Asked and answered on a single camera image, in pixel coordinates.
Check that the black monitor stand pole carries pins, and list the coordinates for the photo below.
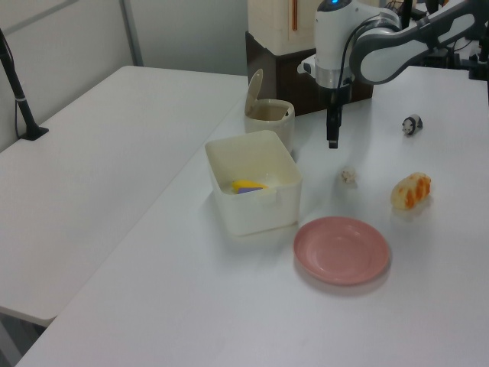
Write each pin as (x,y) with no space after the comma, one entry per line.
(409,7)

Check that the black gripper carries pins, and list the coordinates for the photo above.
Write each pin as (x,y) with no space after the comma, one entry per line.
(334,95)

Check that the cream plastic storage box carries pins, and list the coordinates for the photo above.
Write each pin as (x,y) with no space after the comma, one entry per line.
(256,214)

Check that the purple cube block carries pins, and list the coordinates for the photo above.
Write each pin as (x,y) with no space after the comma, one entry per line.
(250,190)

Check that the cream cabinet top unit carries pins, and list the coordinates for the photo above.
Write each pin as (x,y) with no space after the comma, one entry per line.
(271,23)

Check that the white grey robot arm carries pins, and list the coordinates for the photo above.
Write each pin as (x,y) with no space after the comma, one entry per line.
(332,34)

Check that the yellow toy banana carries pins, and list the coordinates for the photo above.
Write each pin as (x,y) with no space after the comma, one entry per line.
(244,184)

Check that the toy bread loaf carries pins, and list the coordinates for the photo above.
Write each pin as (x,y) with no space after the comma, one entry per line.
(410,191)

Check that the pink plastic plate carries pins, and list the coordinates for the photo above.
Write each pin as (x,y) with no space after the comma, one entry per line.
(342,250)

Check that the cream desktop trash bin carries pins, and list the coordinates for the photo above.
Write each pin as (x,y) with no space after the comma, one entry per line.
(275,130)

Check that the black clamp stand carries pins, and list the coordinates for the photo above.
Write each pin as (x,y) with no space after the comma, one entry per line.
(477,69)

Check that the black white panda figurine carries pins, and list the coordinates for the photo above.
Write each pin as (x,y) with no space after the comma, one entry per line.
(410,125)

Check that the white paper ball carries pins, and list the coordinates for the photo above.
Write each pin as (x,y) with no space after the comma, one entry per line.
(348,176)

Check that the dark brown drawer cabinet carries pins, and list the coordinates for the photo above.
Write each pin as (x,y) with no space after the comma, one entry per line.
(290,84)

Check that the black camera stand pole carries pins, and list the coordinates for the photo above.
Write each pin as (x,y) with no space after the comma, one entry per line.
(23,107)

